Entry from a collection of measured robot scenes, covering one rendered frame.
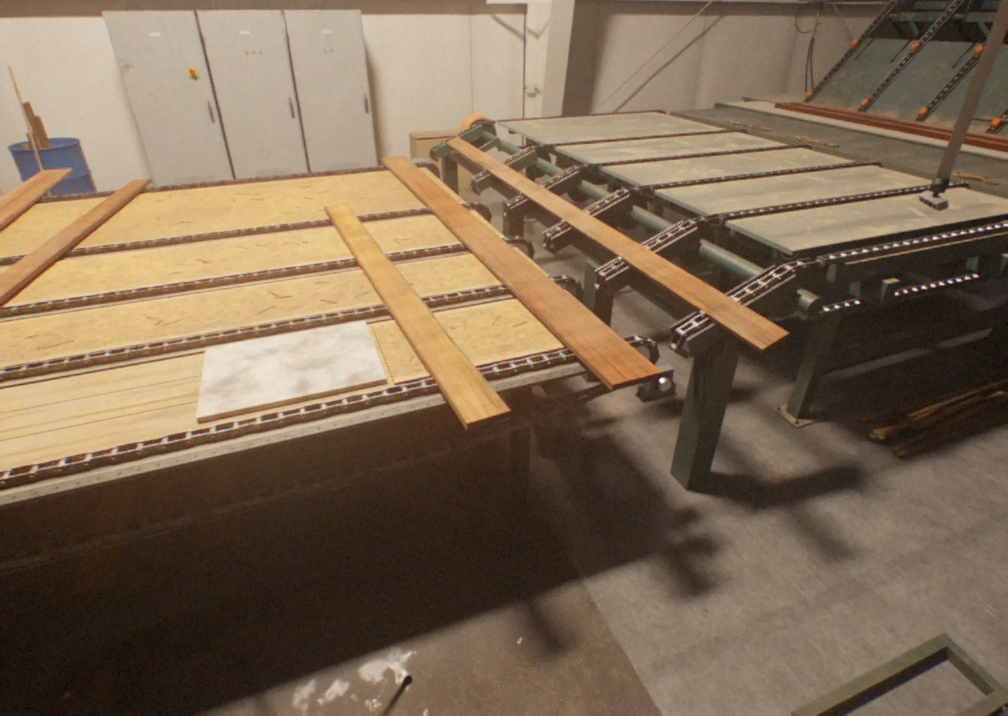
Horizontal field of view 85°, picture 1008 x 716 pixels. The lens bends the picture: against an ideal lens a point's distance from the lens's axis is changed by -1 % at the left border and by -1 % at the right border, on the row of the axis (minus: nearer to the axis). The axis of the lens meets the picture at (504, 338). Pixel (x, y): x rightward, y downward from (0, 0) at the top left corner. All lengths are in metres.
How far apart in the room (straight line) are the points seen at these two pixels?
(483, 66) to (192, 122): 3.58
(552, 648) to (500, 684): 0.22
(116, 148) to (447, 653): 6.80
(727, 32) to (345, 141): 6.01
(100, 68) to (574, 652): 7.18
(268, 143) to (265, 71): 0.74
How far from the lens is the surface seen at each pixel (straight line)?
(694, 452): 2.69
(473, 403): 1.77
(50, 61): 7.89
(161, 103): 7.12
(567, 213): 3.36
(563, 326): 2.21
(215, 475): 3.08
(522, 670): 2.20
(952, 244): 3.36
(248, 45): 7.01
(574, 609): 2.34
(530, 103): 8.22
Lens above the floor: 1.94
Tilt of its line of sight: 30 degrees down
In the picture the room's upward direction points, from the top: straight up
